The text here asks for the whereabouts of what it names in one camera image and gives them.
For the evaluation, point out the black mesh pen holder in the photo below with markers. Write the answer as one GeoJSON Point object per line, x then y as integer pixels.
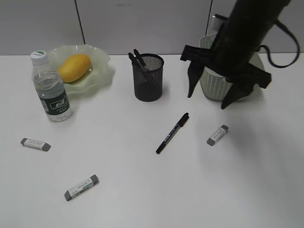
{"type": "Point", "coordinates": [148, 84]}

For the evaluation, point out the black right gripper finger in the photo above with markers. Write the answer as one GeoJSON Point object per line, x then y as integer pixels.
{"type": "Point", "coordinates": [195, 71]}
{"type": "Point", "coordinates": [237, 91]}

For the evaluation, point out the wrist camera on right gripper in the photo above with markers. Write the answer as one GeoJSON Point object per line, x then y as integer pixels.
{"type": "Point", "coordinates": [217, 21]}

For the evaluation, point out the yellow mango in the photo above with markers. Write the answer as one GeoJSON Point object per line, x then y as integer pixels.
{"type": "Point", "coordinates": [74, 68]}

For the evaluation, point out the grey white eraser front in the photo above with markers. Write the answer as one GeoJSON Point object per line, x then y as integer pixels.
{"type": "Point", "coordinates": [81, 187]}

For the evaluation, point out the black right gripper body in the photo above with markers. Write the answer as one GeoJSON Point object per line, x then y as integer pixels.
{"type": "Point", "coordinates": [234, 70]}

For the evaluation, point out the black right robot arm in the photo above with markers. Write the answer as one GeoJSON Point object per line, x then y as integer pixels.
{"type": "Point", "coordinates": [239, 37]}

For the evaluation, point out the clear plastic water bottle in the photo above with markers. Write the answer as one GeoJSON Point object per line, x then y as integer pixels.
{"type": "Point", "coordinates": [50, 88]}

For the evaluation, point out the black marker pen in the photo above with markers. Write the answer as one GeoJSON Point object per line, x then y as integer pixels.
{"type": "Point", "coordinates": [174, 130]}
{"type": "Point", "coordinates": [134, 62]}
{"type": "Point", "coordinates": [143, 66]}

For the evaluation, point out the grey white eraser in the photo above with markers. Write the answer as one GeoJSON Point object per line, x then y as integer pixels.
{"type": "Point", "coordinates": [81, 187]}
{"type": "Point", "coordinates": [222, 130]}
{"type": "Point", "coordinates": [34, 144]}

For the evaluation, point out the pale green woven plastic basket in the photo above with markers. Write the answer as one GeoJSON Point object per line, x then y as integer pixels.
{"type": "Point", "coordinates": [215, 86]}

